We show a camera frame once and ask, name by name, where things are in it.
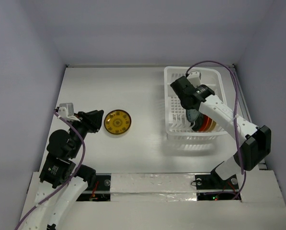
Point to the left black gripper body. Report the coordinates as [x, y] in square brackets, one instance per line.
[87, 123]

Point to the yellow patterned plate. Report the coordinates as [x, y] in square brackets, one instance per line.
[117, 122]

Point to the blue patterned plate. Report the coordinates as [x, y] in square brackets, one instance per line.
[192, 115]

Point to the orange plate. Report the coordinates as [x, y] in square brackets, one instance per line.
[206, 124]

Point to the black plate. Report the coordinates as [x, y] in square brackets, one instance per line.
[200, 123]

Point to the cream floral plate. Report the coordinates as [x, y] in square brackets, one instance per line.
[212, 126]

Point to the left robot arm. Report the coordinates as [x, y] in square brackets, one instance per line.
[63, 176]

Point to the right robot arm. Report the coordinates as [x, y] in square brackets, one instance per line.
[204, 100]

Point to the white plastic dish rack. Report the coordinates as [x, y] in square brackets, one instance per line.
[176, 125]

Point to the silver foil-covered bar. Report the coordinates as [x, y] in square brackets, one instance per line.
[152, 187]

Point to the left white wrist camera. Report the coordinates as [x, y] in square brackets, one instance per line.
[65, 110]

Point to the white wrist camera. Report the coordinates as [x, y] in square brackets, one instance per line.
[65, 110]
[195, 77]

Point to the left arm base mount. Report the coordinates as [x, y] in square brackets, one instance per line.
[98, 189]

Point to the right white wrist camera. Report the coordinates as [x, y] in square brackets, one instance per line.
[195, 77]

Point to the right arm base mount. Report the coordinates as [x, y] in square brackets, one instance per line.
[210, 187]

